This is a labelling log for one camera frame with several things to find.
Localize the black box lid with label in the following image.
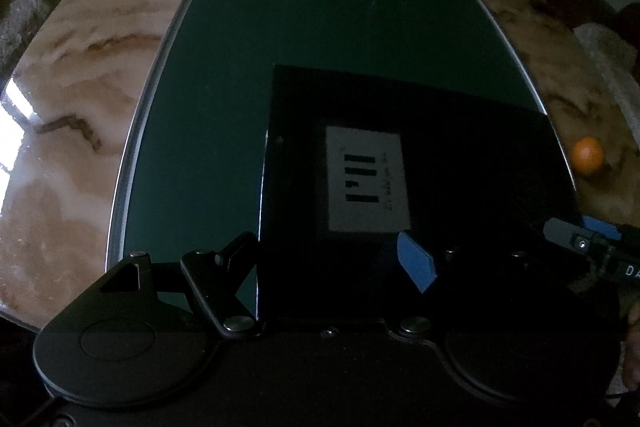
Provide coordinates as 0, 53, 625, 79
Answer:
257, 65, 578, 333

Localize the dark green desk mat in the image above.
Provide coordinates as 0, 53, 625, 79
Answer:
110, 0, 570, 325

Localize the orange fruit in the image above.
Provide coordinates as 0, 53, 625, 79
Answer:
570, 136, 605, 176

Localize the white fluffy cushion right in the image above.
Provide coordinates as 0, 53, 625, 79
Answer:
574, 23, 639, 140

